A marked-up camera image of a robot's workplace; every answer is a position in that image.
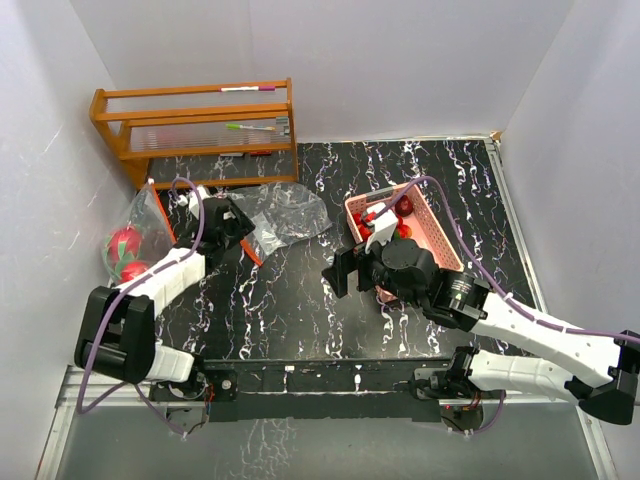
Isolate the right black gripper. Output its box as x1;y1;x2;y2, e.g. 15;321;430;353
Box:
322;229;423;310

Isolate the clear orange zip bag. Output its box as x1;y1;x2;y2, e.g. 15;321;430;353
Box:
101;179;176;285

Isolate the red green dragon fruit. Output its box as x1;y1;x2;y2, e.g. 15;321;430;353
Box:
102;225;142;282

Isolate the red apple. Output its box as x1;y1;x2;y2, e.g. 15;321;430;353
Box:
120;261;149;283

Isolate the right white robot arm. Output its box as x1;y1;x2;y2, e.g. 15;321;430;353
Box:
322;239;639;426

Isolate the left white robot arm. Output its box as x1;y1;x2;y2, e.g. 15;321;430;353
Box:
74;187;255;399

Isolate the red strawberry bunch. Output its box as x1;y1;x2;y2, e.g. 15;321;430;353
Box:
354;209;413;244

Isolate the dark purple fig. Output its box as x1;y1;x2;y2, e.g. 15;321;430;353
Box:
394;195;414;217

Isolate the pink perforated plastic basket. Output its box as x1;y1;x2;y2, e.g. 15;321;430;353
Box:
344;183;464;272

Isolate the green yellow toothbrush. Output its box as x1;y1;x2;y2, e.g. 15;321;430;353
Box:
225;123;276;132

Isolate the wooden shelf rack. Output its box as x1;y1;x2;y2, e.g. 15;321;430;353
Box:
89;79;299;188

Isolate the pink white marker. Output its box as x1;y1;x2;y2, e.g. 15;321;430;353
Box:
219;85;277;93

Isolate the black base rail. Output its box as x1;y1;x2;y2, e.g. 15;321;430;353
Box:
149;357;506;424

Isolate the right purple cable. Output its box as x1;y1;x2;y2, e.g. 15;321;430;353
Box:
372;174;640;346

